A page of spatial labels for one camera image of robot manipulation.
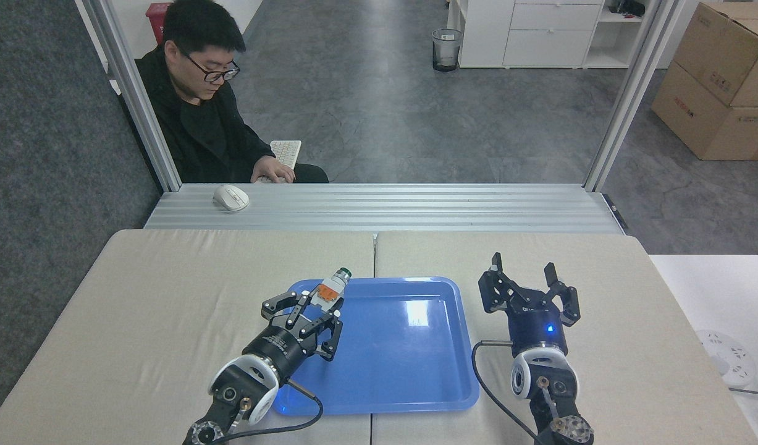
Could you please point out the white computer mouse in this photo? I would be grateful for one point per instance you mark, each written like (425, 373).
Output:
(231, 198)

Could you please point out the person's left hand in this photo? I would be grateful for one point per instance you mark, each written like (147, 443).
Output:
(273, 170)

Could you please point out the aluminium profile rail bed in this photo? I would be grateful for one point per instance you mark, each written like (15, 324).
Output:
(446, 207)

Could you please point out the black items on shelf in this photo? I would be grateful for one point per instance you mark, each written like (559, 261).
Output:
(627, 7)

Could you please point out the black rail end bracket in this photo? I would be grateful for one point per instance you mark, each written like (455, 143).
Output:
(615, 210)

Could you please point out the grey mesh waste bin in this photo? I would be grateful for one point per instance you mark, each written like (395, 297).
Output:
(446, 49)

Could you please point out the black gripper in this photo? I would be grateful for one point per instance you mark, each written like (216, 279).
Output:
(536, 327)
(283, 349)

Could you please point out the white drawer unit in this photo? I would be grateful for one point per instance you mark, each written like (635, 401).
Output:
(548, 37)

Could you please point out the blue plastic tray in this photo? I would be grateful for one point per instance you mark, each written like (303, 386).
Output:
(403, 352)

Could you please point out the white keyboard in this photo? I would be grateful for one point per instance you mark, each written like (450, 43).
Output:
(286, 151)

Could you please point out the white side table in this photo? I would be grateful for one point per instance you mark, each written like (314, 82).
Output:
(718, 296)

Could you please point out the red fire extinguisher box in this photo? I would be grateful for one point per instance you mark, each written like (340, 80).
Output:
(156, 18)

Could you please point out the green-capped switch part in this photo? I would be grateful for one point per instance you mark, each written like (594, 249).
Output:
(331, 288)

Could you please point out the person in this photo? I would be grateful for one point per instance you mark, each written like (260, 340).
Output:
(199, 123)

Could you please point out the white shelf cabinet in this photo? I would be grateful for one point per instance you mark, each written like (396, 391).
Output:
(613, 37)

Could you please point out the aluminium frame post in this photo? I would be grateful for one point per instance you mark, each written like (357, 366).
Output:
(632, 93)
(131, 93)

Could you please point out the small cardboard box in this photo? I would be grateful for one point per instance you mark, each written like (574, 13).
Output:
(734, 49)

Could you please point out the white round power socket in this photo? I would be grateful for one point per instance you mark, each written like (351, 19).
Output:
(728, 361)

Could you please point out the large cardboard box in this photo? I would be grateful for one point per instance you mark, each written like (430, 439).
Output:
(700, 123)

